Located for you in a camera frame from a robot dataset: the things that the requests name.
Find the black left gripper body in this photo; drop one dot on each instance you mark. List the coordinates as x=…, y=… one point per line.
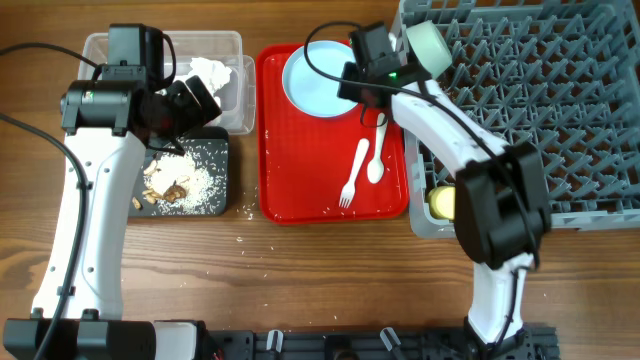
x=182, y=113

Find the white tissue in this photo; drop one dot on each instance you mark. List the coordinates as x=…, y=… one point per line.
x=213, y=73

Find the rice and food scraps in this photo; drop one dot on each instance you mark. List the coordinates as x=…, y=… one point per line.
x=177, y=182

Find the white plastic spoon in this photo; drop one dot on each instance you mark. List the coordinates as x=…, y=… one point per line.
x=375, y=168

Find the green bowl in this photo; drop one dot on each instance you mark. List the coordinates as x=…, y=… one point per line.
x=429, y=48

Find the yellow plastic cup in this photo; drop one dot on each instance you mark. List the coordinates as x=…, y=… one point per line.
x=441, y=202

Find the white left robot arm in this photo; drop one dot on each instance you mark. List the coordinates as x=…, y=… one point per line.
x=109, y=121

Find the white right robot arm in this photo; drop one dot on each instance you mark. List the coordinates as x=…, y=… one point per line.
x=501, y=211

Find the black waste tray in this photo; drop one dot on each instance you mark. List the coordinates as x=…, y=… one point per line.
x=210, y=150

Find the grey dishwasher rack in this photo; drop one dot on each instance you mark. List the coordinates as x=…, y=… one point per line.
x=561, y=75

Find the clear plastic bin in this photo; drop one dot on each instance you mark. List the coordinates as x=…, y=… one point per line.
x=237, y=99

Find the light blue plate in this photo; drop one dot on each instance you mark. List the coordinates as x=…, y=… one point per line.
x=310, y=92

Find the red plastic tray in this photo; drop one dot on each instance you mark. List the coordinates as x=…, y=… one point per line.
x=305, y=161

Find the white plastic fork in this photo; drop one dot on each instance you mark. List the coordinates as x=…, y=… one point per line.
x=348, y=190

